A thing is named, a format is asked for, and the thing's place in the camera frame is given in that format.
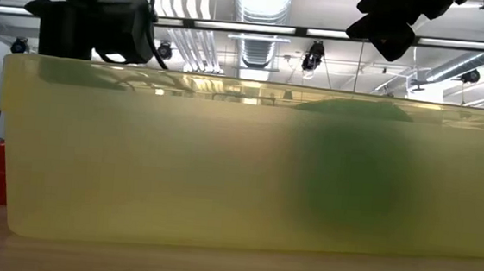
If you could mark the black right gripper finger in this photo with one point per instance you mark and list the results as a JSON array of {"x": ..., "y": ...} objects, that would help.
[{"x": 388, "y": 36}]

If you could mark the green foam die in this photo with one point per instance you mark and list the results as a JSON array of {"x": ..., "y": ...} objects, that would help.
[{"x": 351, "y": 174}]

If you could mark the yellow translucent plastic bin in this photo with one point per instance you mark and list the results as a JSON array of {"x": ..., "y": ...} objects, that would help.
[{"x": 135, "y": 166}]

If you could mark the long silver ceiling pipe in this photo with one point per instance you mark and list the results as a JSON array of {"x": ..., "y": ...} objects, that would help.
[{"x": 455, "y": 64}]

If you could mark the black double ceiling spotlight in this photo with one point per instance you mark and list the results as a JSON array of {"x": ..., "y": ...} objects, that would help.
[{"x": 313, "y": 55}]

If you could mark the black linear ceiling light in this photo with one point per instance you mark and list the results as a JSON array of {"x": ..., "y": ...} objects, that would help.
[{"x": 189, "y": 23}]

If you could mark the silver round ventilation duct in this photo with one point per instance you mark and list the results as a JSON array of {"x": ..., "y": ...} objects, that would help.
[{"x": 259, "y": 50}]

